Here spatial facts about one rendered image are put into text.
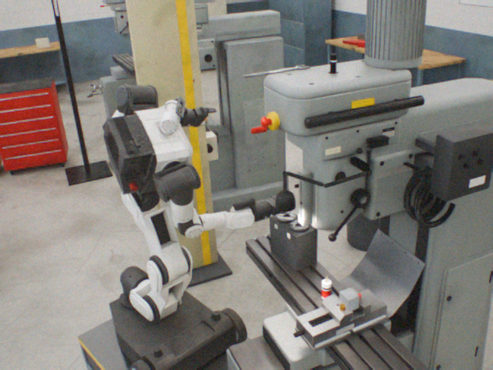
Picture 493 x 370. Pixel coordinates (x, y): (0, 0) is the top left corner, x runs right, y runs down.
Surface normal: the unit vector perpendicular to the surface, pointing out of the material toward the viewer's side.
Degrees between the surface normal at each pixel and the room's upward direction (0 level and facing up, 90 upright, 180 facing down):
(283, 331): 0
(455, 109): 90
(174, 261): 61
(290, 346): 0
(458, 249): 88
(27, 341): 0
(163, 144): 35
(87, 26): 90
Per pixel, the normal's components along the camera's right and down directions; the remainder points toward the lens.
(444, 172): -0.91, 0.22
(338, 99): 0.40, 0.38
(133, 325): -0.05, -0.90
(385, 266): -0.84, -0.22
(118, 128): 0.33, -0.57
